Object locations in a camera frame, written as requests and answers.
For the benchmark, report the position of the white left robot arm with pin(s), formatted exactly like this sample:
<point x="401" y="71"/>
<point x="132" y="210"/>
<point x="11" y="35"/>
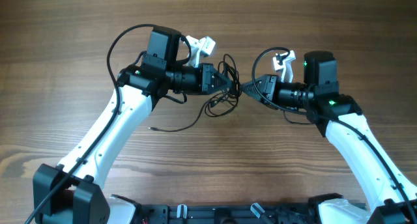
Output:
<point x="71" y="191"/>

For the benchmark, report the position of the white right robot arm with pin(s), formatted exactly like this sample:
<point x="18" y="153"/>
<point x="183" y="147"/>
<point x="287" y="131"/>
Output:
<point x="390" y="195"/>

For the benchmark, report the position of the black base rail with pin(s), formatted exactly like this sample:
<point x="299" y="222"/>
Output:
<point x="239" y="214"/>

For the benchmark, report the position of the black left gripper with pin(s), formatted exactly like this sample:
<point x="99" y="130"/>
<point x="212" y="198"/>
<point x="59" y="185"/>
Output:
<point x="206" y="71"/>

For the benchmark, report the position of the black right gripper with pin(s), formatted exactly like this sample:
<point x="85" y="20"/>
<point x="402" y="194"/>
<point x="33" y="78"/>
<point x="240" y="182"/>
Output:
<point x="269" y="81"/>

